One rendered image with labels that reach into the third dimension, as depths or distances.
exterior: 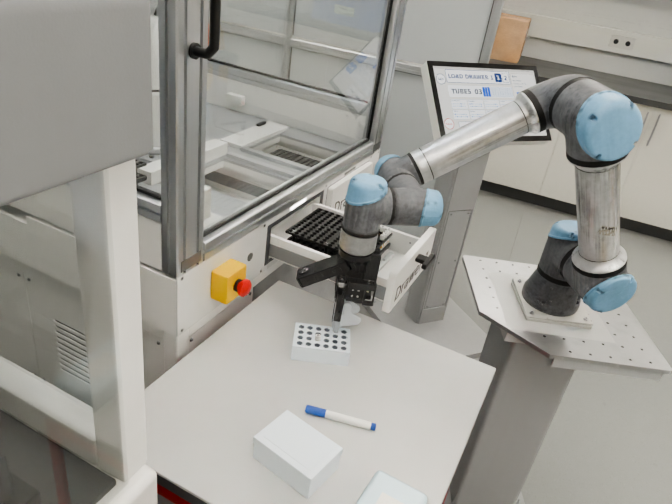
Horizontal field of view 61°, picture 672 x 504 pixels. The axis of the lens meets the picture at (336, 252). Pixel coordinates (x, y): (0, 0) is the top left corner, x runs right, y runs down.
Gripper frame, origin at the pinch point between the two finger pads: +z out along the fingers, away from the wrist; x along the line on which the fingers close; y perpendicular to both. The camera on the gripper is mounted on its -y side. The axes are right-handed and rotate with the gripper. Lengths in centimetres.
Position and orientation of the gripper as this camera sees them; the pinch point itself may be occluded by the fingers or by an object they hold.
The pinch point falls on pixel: (333, 325)
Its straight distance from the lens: 128.2
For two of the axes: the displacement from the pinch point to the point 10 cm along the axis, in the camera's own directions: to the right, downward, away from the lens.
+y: 9.9, 1.2, 0.6
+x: 0.1, -4.9, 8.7
